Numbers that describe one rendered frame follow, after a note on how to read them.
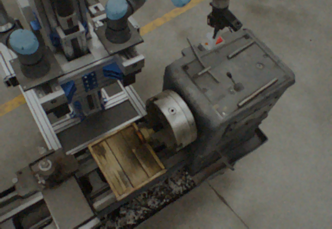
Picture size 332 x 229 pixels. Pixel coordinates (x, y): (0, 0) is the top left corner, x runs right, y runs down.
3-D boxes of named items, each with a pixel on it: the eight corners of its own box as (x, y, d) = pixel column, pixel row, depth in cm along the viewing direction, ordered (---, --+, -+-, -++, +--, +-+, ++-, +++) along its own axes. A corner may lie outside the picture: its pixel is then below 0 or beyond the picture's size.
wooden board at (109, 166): (133, 123, 185) (133, 120, 182) (166, 172, 172) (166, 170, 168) (88, 147, 176) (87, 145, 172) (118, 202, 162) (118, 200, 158)
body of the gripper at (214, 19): (217, 18, 150) (217, -4, 140) (231, 25, 145) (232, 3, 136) (206, 26, 147) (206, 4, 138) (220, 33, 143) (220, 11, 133)
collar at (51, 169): (51, 156, 145) (50, 153, 143) (58, 169, 142) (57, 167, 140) (35, 164, 143) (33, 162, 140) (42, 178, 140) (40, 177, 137)
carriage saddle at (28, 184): (64, 149, 174) (62, 146, 169) (102, 223, 156) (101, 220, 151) (11, 177, 164) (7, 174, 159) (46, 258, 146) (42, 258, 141)
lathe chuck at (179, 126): (155, 106, 184) (162, 81, 155) (184, 150, 175) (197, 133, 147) (143, 113, 181) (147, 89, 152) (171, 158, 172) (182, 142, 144)
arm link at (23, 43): (29, 68, 152) (20, 51, 140) (10, 54, 155) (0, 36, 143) (47, 54, 157) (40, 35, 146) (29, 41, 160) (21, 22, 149)
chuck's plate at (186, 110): (160, 104, 185) (168, 78, 156) (190, 147, 176) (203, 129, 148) (156, 106, 184) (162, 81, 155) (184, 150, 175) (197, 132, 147)
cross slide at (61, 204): (59, 148, 168) (57, 145, 164) (95, 217, 152) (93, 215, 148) (29, 163, 162) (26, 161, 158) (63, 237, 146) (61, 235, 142)
